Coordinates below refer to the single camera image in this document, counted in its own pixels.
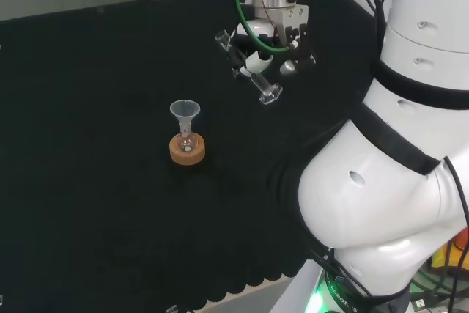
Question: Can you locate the yellow stop button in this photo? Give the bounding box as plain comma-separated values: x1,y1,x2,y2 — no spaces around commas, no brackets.
429,227,469,274

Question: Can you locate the clear graduated cylinder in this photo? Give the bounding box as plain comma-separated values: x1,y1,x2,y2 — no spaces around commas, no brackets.
214,30,284,106

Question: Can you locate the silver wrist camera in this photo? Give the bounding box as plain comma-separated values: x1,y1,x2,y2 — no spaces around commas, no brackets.
279,53,318,77

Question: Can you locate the cork ring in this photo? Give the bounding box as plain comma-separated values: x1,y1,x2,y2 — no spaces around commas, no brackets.
169,133,207,165

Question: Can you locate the black bench cloth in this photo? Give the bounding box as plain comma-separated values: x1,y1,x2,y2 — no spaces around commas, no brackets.
0,0,389,309

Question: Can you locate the clear plastic funnel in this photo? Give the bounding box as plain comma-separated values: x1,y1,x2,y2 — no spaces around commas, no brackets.
169,99,202,134

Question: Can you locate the glass round-bottom flask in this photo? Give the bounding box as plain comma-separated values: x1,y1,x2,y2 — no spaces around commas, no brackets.
176,125,199,154

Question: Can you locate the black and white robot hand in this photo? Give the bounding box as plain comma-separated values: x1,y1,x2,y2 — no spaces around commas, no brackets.
224,3,318,78

